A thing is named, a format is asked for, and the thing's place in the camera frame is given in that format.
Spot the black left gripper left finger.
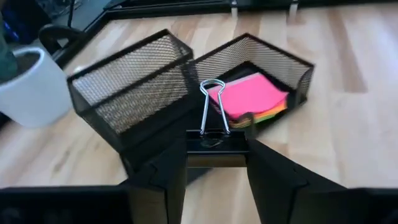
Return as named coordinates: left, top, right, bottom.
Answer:
left=129, top=136, right=188, bottom=224

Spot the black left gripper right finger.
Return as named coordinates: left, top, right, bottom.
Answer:
left=247, top=139, right=352, bottom=224

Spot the black binder clip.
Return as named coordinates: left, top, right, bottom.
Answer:
left=185, top=78, right=249, bottom=169

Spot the pink rainbow sticky note pad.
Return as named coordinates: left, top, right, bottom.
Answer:
left=206, top=72, right=290, bottom=129

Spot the black mesh desk organizer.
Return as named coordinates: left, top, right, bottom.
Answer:
left=67, top=29, right=315, bottom=184

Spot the snake plant in white pot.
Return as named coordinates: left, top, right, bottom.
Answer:
left=0, top=12, right=74, bottom=129

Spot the black aluminium table frame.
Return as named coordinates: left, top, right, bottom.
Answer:
left=39, top=0, right=398, bottom=71

